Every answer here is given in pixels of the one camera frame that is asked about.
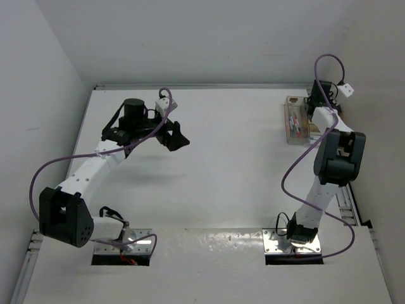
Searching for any metal base plate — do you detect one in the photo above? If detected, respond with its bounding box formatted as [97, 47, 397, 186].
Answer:
[94, 229, 154, 255]
[262, 228, 321, 257]

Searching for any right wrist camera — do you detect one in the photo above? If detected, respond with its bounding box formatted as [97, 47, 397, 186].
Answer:
[337, 84, 354, 98]

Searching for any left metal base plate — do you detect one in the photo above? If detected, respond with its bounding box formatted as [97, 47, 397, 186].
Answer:
[94, 229, 154, 255]

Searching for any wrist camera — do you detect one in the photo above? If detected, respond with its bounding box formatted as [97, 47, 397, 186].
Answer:
[155, 97, 178, 117]
[337, 84, 354, 98]

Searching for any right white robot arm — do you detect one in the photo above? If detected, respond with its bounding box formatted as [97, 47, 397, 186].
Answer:
[286, 80, 366, 244]

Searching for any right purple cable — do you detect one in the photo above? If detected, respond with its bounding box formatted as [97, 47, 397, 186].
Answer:
[281, 54, 355, 260]

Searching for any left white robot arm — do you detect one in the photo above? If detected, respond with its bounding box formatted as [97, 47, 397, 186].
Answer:
[39, 94, 190, 248]

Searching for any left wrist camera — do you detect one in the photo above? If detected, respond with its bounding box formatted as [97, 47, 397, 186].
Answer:
[155, 97, 178, 117]

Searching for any purple cable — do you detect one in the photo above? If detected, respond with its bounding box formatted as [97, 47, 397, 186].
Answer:
[281, 54, 355, 260]
[28, 87, 174, 253]

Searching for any orange highlighter pen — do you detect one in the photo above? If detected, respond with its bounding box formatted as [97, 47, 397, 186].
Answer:
[285, 110, 294, 139]

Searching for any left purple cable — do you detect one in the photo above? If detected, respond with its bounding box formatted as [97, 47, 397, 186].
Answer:
[28, 87, 174, 253]

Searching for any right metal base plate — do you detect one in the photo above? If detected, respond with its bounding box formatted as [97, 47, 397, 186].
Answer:
[262, 228, 321, 257]

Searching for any pink highlighter pen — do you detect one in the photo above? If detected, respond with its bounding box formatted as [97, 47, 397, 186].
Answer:
[292, 113, 301, 138]

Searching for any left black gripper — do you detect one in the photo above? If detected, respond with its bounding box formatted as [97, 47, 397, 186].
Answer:
[134, 110, 189, 150]

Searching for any clear acrylic organizer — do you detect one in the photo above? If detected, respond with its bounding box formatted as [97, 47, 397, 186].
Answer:
[283, 96, 321, 145]

